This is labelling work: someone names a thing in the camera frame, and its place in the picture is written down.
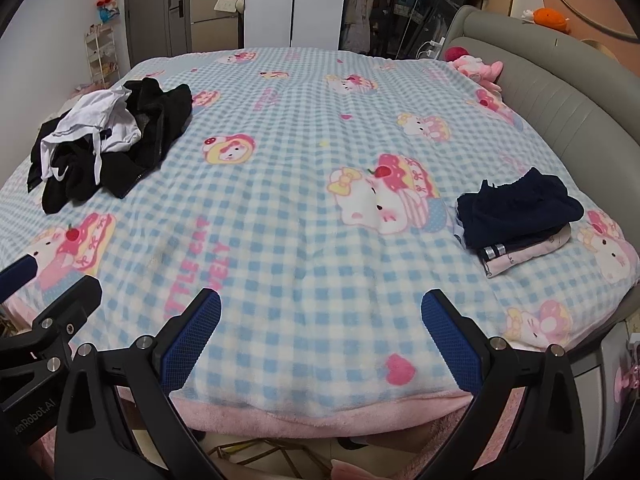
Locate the pink plush toy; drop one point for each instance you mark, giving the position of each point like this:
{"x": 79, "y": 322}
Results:
{"x": 477, "y": 67}

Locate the beige cabinet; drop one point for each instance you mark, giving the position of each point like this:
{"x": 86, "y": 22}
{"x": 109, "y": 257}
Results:
{"x": 215, "y": 30}

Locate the pale blue folded garment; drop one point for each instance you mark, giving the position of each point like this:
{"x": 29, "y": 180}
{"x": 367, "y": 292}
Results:
{"x": 461, "y": 232}

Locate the black zip jacket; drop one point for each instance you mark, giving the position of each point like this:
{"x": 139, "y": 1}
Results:
{"x": 155, "y": 120}

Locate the pink folded garment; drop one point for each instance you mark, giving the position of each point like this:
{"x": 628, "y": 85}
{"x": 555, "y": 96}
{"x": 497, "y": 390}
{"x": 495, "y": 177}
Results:
{"x": 535, "y": 252}

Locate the orange plush toy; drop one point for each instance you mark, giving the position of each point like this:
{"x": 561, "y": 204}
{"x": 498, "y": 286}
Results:
{"x": 550, "y": 19}

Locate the glass door wardrobe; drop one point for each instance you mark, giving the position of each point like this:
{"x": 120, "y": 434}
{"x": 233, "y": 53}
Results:
{"x": 385, "y": 15}

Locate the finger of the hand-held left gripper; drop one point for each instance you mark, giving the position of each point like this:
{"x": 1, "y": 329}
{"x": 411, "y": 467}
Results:
{"x": 70, "y": 305}
{"x": 17, "y": 274}

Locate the grey door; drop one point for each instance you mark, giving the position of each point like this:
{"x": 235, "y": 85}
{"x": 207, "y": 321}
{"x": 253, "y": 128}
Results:
{"x": 155, "y": 10}

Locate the white wardrobe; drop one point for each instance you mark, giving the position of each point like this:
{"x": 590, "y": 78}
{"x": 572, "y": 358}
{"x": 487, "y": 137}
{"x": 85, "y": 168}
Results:
{"x": 295, "y": 5}

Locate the black fleece garment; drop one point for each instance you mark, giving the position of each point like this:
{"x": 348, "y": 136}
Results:
{"x": 65, "y": 185}

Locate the grey padded headboard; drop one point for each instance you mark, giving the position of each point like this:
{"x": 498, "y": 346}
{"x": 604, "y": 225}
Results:
{"x": 550, "y": 95}

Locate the white handbag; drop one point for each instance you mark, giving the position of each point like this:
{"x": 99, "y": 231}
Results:
{"x": 226, "y": 4}

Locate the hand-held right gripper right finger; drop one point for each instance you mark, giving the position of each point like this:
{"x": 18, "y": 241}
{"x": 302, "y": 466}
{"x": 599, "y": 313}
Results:
{"x": 450, "y": 345}

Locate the dark silver-striped folded garment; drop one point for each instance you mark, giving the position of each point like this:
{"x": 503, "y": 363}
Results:
{"x": 492, "y": 251}

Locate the red and blue plush toy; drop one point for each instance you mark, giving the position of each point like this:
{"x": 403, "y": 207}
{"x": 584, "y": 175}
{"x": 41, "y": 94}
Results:
{"x": 106, "y": 6}

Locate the white shirt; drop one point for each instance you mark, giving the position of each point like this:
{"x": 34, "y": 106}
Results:
{"x": 90, "y": 115}

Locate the blue checked cartoon blanket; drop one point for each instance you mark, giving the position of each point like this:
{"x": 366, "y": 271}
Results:
{"x": 300, "y": 210}

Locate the navy folded garment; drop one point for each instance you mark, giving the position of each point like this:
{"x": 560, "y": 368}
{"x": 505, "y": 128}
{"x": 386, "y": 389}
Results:
{"x": 520, "y": 205}

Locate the white shelf rack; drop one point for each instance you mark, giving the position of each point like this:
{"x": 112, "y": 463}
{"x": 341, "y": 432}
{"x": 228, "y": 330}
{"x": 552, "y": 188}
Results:
{"x": 102, "y": 55}

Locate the grey nightstand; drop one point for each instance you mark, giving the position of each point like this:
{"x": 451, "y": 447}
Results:
{"x": 595, "y": 400}

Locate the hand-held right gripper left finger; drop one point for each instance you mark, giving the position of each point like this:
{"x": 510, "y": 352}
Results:
{"x": 195, "y": 340}

